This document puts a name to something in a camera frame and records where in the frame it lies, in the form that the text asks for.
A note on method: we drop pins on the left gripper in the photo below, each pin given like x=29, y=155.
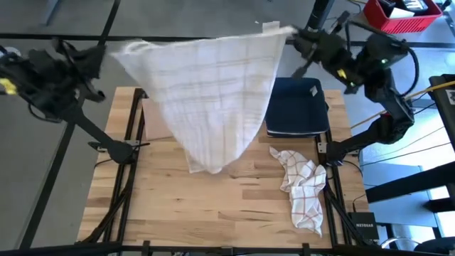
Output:
x=53, y=78

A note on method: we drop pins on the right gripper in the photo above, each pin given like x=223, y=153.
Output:
x=327, y=53

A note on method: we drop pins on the white beige-checked towel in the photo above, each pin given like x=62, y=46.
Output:
x=213, y=99

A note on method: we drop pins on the white red-checked towel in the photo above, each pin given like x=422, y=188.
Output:
x=305, y=192

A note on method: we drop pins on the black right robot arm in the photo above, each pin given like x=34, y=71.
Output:
x=387, y=106

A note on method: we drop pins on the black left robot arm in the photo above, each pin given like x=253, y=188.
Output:
x=96, y=135

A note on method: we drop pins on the navy fabric basket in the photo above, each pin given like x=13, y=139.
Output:
x=296, y=106

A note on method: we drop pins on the grey metal leg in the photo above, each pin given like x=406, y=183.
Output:
x=49, y=12

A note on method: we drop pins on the white round base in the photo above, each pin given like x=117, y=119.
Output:
x=12, y=51

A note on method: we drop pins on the red plastic crate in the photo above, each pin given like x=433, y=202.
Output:
x=401, y=25

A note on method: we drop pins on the white flat box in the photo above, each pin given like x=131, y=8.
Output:
x=401, y=13

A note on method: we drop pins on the black equipment cabinet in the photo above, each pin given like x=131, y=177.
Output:
x=444, y=117

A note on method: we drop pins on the black desk bar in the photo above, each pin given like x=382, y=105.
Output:
x=409, y=185

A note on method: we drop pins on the black Netgear router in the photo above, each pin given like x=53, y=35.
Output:
x=362, y=225

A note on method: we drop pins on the black table frame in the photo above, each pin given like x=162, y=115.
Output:
x=131, y=177

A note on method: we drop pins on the small grey camera box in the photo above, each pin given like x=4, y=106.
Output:
x=227, y=250

